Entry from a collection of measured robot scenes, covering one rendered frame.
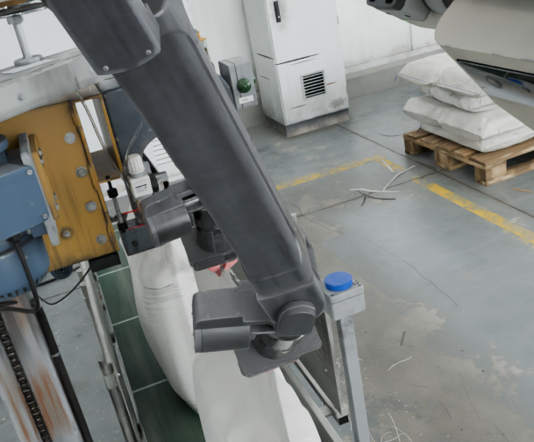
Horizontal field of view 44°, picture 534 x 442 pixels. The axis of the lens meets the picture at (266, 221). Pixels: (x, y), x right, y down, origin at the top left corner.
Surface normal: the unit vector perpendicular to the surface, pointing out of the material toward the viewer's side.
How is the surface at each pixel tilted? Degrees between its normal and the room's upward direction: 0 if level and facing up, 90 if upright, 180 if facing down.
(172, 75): 122
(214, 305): 28
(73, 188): 90
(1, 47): 90
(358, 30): 90
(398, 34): 90
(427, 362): 0
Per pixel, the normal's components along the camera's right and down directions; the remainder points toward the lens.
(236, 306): 0.00, -0.63
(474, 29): -0.73, -0.50
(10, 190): 0.70, 0.18
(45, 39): 0.36, 0.33
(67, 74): 0.85, 0.07
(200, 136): 0.18, 0.75
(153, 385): -0.18, -0.89
